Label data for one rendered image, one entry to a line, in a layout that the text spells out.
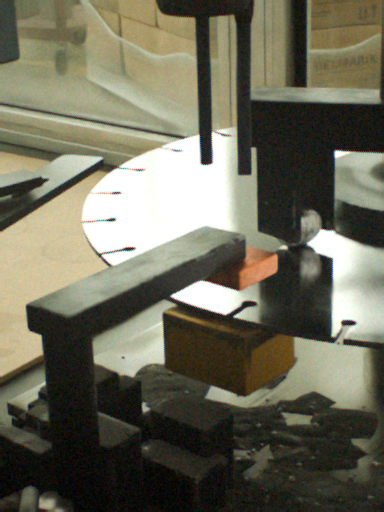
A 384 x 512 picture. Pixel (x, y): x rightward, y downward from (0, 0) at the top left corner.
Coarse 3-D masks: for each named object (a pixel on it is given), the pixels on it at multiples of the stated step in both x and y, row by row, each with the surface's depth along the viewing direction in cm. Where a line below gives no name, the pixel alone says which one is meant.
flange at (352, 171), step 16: (336, 160) 55; (352, 160) 55; (368, 160) 54; (336, 176) 52; (352, 176) 52; (368, 176) 52; (336, 192) 50; (352, 192) 50; (368, 192) 50; (336, 208) 50; (352, 208) 49; (368, 208) 48; (368, 224) 49
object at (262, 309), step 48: (192, 144) 62; (96, 192) 55; (144, 192) 54; (192, 192) 54; (240, 192) 54; (96, 240) 48; (144, 240) 48; (336, 240) 47; (192, 288) 43; (288, 288) 43; (336, 288) 42; (336, 336) 39
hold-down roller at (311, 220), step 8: (304, 200) 46; (304, 208) 46; (312, 208) 46; (304, 216) 46; (312, 216) 46; (320, 216) 46; (304, 224) 46; (312, 224) 46; (320, 224) 46; (304, 232) 46; (312, 232) 46; (280, 240) 47; (304, 240) 46
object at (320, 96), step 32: (256, 96) 44; (288, 96) 44; (320, 96) 44; (352, 96) 44; (256, 128) 44; (288, 128) 44; (320, 128) 44; (352, 128) 43; (288, 160) 44; (320, 160) 46; (288, 192) 45; (320, 192) 46; (288, 224) 45
